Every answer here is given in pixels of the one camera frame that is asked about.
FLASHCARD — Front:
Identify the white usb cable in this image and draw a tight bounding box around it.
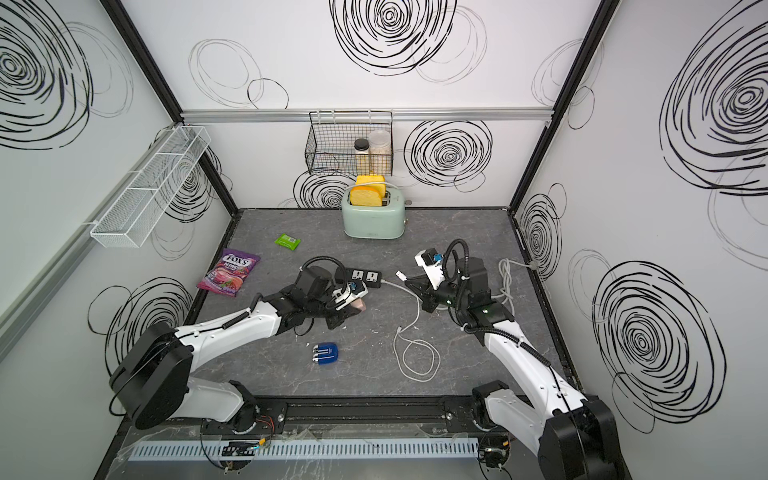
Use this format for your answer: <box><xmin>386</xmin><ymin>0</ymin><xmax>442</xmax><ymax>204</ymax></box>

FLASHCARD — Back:
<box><xmin>381</xmin><ymin>271</ymin><xmax>442</xmax><ymax>384</ymax></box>

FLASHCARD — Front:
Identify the pink usb charger adapter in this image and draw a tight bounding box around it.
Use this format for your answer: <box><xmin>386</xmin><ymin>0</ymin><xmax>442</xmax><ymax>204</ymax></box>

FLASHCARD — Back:
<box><xmin>350</xmin><ymin>299</ymin><xmax>366</xmax><ymax>312</ymax></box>

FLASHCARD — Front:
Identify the black power strip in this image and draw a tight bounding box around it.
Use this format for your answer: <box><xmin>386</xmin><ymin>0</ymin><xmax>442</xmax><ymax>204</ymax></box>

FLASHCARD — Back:
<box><xmin>346</xmin><ymin>268</ymin><xmax>382</xmax><ymax>289</ymax></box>

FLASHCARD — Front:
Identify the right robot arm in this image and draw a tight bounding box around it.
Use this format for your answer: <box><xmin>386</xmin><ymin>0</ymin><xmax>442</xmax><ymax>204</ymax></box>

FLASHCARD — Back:
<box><xmin>402</xmin><ymin>239</ymin><xmax>629</xmax><ymax>479</ymax></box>

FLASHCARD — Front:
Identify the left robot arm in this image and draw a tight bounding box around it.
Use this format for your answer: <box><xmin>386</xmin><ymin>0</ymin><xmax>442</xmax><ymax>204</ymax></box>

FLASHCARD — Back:
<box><xmin>109</xmin><ymin>256</ymin><xmax>369</xmax><ymax>435</ymax></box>

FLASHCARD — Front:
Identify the green candy packet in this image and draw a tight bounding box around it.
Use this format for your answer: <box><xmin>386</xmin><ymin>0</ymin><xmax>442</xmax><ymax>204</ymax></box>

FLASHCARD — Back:
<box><xmin>274</xmin><ymin>234</ymin><xmax>301</xmax><ymax>251</ymax></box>

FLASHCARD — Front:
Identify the mint green toaster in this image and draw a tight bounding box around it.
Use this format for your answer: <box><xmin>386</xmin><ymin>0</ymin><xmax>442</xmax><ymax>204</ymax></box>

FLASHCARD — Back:
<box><xmin>341</xmin><ymin>182</ymin><xmax>407</xmax><ymax>240</ymax></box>

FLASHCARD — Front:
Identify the purple candy bag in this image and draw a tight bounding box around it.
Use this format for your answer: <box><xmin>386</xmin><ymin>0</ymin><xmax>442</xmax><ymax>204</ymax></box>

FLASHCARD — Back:
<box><xmin>197</xmin><ymin>248</ymin><xmax>261</xmax><ymax>297</ymax></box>

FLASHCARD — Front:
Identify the yellow sponge toast front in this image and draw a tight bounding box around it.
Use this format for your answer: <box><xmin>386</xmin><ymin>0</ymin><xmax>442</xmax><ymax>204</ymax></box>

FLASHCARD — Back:
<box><xmin>349</xmin><ymin>184</ymin><xmax>386</xmax><ymax>208</ymax></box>

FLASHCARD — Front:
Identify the yellow sponge toast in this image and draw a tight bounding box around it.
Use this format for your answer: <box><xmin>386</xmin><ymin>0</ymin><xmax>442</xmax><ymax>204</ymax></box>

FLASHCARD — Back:
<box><xmin>349</xmin><ymin>184</ymin><xmax>386</xmax><ymax>208</ymax></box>
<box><xmin>355</xmin><ymin>175</ymin><xmax>386</xmax><ymax>186</ymax></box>

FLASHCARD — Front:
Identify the yellow sponge toast back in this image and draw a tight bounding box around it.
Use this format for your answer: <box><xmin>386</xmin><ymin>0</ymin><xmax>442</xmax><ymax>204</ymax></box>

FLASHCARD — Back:
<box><xmin>355</xmin><ymin>175</ymin><xmax>386</xmax><ymax>186</ymax></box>

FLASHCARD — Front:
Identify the white lid plastic jar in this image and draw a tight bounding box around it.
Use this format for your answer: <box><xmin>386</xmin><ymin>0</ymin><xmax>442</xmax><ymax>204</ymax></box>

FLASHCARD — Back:
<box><xmin>368</xmin><ymin>129</ymin><xmax>392</xmax><ymax>176</ymax></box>

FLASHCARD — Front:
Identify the black lid spice jar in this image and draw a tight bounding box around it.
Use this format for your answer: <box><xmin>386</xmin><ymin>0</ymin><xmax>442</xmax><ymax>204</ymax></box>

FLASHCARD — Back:
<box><xmin>354</xmin><ymin>138</ymin><xmax>371</xmax><ymax>176</ymax></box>

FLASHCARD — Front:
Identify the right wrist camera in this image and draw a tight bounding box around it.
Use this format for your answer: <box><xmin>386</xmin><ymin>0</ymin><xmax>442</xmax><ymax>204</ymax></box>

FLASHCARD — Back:
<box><xmin>414</xmin><ymin>248</ymin><xmax>446</xmax><ymax>290</ymax></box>

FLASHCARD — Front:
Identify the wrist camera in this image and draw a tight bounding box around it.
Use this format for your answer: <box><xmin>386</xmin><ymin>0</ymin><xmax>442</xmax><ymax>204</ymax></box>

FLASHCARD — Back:
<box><xmin>331</xmin><ymin>280</ymin><xmax>368</xmax><ymax>311</ymax></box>
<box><xmin>414</xmin><ymin>248</ymin><xmax>446</xmax><ymax>290</ymax></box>

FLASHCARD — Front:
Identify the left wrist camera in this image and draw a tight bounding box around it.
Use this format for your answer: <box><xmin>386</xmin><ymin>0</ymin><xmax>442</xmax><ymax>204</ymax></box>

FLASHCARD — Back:
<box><xmin>331</xmin><ymin>280</ymin><xmax>368</xmax><ymax>311</ymax></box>

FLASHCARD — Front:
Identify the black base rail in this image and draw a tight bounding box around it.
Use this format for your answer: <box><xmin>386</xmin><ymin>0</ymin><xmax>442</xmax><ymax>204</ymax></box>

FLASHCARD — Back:
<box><xmin>116</xmin><ymin>394</ymin><xmax>601</xmax><ymax>436</ymax></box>

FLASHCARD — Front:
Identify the grey slotted cable duct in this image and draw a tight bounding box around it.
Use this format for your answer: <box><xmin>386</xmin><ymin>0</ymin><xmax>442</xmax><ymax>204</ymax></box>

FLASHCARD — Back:
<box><xmin>128</xmin><ymin>438</ymin><xmax>478</xmax><ymax>462</ymax></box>

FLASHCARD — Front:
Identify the black wire basket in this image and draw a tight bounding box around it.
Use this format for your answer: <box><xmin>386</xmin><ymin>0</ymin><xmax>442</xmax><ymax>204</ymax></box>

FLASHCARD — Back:
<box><xmin>304</xmin><ymin>110</ymin><xmax>394</xmax><ymax>177</ymax></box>

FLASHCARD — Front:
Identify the white wire shelf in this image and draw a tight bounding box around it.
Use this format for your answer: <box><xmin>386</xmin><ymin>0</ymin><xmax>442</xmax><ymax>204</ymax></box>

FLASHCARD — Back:
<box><xmin>90</xmin><ymin>125</ymin><xmax>211</xmax><ymax>248</ymax></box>

